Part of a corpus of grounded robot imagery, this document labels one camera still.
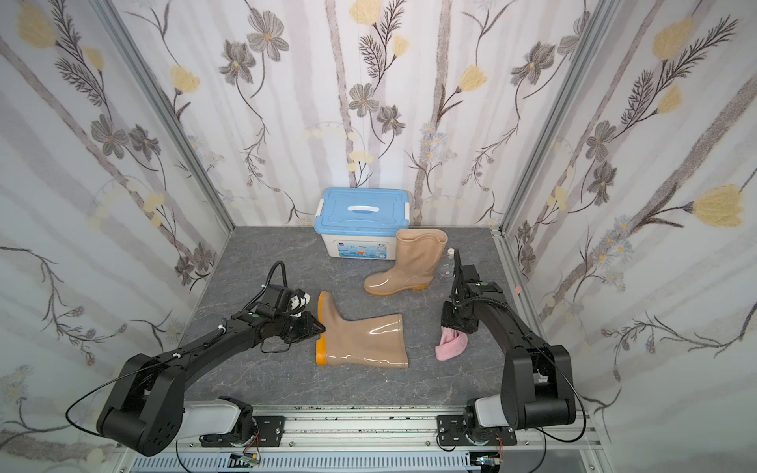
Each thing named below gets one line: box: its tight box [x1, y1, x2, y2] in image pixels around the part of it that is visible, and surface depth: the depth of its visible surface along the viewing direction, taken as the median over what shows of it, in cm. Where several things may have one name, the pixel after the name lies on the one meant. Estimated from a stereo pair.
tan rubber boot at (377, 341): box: [315, 290, 410, 369], surface depth 89 cm
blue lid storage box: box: [313, 187, 412, 261], surface depth 106 cm
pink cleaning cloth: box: [434, 327, 469, 362], surface depth 83 cm
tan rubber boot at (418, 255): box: [362, 228, 449, 296], surface depth 94 cm
